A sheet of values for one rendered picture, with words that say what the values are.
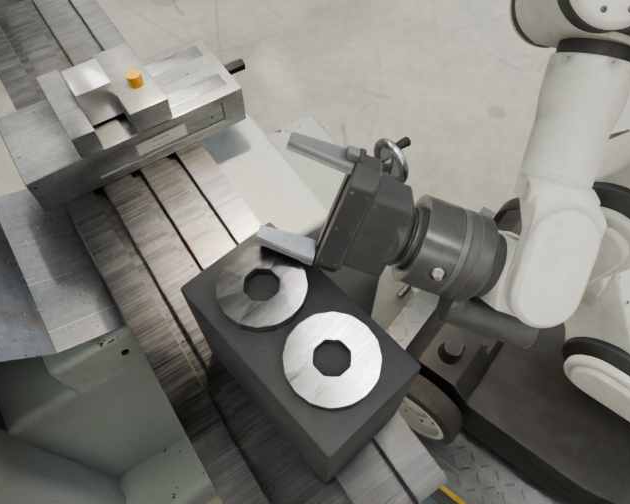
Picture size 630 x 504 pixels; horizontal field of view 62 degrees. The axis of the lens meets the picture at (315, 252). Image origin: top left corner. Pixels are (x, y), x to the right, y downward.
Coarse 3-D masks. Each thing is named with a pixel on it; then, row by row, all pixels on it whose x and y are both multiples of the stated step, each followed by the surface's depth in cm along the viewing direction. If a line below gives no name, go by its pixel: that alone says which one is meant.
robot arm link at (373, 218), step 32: (352, 192) 45; (384, 192) 46; (352, 224) 47; (384, 224) 47; (416, 224) 48; (448, 224) 47; (320, 256) 49; (352, 256) 49; (384, 256) 49; (416, 256) 47; (448, 256) 46; (416, 288) 51
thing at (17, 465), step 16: (0, 416) 83; (0, 432) 81; (0, 448) 78; (16, 448) 84; (32, 448) 90; (0, 464) 76; (16, 464) 80; (32, 464) 86; (48, 464) 92; (64, 464) 100; (80, 464) 109; (0, 480) 77; (16, 480) 80; (32, 480) 85; (48, 480) 90; (64, 480) 96; (80, 480) 103; (96, 480) 113; (112, 480) 124; (0, 496) 81; (16, 496) 84; (32, 496) 88; (48, 496) 92; (64, 496) 97; (80, 496) 102; (96, 496) 109; (112, 496) 118
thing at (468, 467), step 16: (416, 304) 130; (432, 304) 130; (400, 320) 128; (416, 320) 128; (400, 336) 126; (464, 432) 115; (432, 448) 113; (448, 448) 113; (464, 448) 113; (480, 448) 113; (448, 464) 112; (464, 464) 112; (480, 464) 112; (496, 464) 112; (448, 480) 110; (464, 480) 110; (480, 480) 110; (496, 480) 110; (512, 480) 110; (528, 480) 110; (432, 496) 124; (448, 496) 114; (464, 496) 109; (480, 496) 109; (496, 496) 109; (512, 496) 109; (528, 496) 109; (544, 496) 109
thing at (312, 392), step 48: (192, 288) 52; (240, 288) 51; (288, 288) 51; (336, 288) 52; (240, 336) 50; (288, 336) 50; (336, 336) 48; (384, 336) 50; (240, 384) 65; (288, 384) 47; (336, 384) 46; (384, 384) 47; (288, 432) 56; (336, 432) 45
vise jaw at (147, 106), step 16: (112, 48) 82; (128, 48) 82; (112, 64) 80; (128, 64) 80; (112, 80) 78; (144, 80) 78; (128, 96) 76; (144, 96) 76; (160, 96) 76; (128, 112) 75; (144, 112) 76; (160, 112) 77; (144, 128) 78
